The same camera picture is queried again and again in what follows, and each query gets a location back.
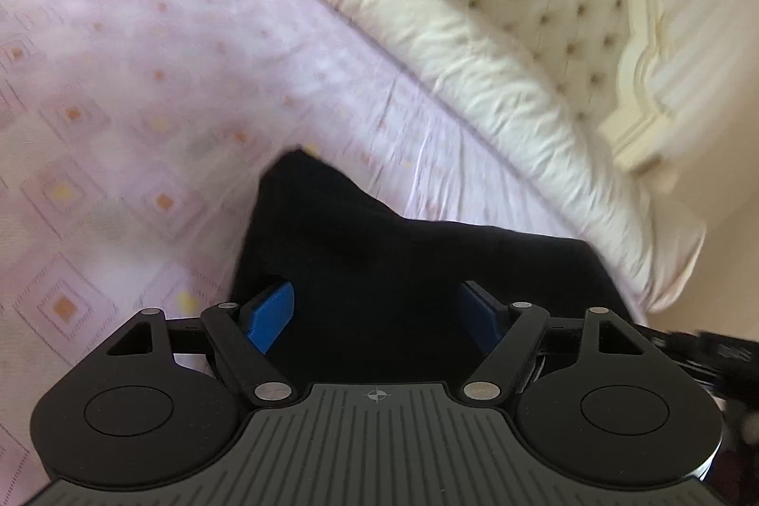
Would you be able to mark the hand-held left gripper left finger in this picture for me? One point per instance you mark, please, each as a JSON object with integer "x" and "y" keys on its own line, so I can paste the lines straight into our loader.
{"x": 271, "y": 313}

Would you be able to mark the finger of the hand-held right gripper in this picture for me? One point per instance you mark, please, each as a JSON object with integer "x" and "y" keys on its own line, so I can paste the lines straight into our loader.
{"x": 711, "y": 349}

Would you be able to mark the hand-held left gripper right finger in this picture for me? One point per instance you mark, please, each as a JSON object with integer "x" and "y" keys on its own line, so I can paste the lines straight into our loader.
{"x": 481, "y": 313}

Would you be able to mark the black pants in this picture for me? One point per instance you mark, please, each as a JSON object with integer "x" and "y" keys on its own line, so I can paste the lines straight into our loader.
{"x": 385, "y": 257}

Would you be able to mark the white duvet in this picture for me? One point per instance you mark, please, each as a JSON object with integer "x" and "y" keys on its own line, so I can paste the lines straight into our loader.
{"x": 474, "y": 67}

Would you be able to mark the purple patterned bed sheet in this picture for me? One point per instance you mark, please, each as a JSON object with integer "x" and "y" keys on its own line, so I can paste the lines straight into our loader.
{"x": 118, "y": 67}

